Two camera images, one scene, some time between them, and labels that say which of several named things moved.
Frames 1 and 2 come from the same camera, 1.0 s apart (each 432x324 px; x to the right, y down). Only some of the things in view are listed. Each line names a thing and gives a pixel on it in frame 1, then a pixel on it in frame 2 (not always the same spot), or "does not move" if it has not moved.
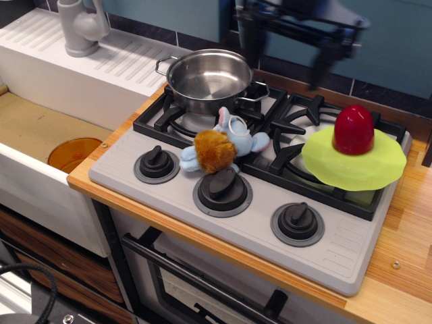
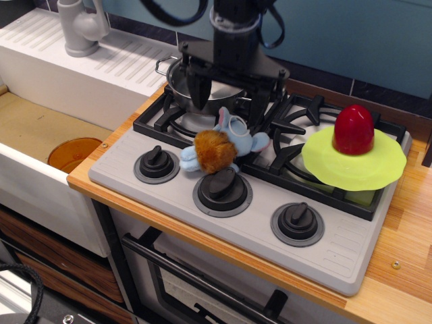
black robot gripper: (328, 21) → (234, 56)
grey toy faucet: (83, 30) does not move
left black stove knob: (158, 167) does not move
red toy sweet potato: (354, 131) does not move
